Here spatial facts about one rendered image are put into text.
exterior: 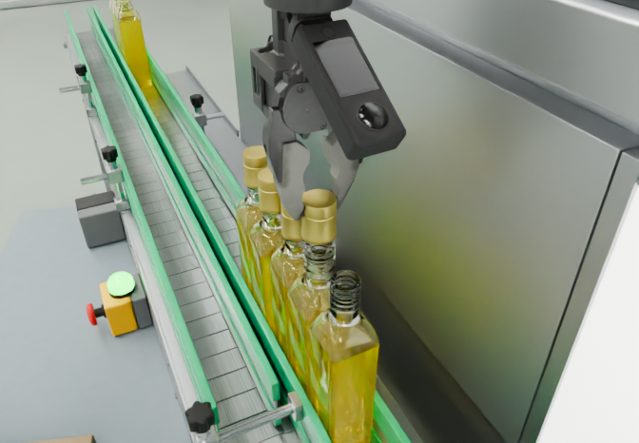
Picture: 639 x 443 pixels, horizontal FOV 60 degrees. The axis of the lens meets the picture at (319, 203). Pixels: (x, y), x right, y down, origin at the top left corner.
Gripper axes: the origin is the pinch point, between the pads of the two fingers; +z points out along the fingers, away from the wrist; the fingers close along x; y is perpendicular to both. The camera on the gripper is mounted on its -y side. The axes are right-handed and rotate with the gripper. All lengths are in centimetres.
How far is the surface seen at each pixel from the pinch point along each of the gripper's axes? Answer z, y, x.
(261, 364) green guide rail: 22.5, 2.5, 6.4
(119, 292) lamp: 35, 37, 20
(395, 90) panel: -7.3, 6.3, -11.8
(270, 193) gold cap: 4.1, 10.1, 1.3
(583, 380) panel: 6.0, -23.1, -12.3
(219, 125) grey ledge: 31, 82, -12
